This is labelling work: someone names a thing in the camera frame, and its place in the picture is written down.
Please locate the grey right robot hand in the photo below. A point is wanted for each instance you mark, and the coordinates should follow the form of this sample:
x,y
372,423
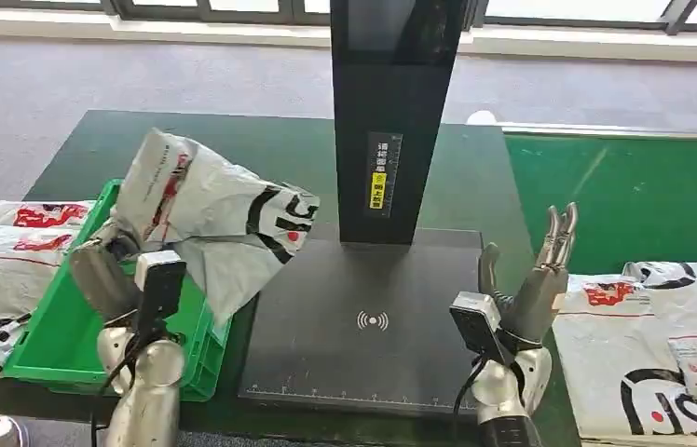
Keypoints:
x,y
534,308

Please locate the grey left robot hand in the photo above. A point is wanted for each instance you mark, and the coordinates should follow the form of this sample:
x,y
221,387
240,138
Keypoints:
x,y
104,281

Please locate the green plastic crate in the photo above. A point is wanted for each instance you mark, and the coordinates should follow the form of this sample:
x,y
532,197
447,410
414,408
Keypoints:
x,y
58,333

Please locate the green conveyor belt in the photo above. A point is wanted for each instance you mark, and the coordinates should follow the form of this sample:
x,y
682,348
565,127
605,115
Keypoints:
x,y
632,197

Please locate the white round knob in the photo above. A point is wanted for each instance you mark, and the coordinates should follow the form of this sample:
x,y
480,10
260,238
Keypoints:
x,y
481,118

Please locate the black scanner stand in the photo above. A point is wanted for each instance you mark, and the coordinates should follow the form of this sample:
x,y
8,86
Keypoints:
x,y
324,333

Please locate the black and yellow label sticker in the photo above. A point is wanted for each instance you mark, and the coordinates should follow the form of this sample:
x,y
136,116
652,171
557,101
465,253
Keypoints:
x,y
382,160

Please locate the white window sill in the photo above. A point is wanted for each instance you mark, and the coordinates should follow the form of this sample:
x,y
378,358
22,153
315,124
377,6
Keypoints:
x,y
200,31

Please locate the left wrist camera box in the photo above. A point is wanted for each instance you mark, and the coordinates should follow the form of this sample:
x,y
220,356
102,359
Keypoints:
x,y
160,290

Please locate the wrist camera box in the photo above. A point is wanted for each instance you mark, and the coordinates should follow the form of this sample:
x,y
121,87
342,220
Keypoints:
x,y
478,327
160,290

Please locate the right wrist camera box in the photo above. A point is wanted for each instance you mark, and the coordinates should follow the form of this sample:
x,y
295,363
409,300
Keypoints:
x,y
478,327

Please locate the silver conveyor frame rail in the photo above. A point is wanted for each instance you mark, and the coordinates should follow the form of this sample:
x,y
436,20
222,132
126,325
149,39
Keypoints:
x,y
620,129
663,442

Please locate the dark window frame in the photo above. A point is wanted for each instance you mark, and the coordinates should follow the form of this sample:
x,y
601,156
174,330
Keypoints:
x,y
200,9

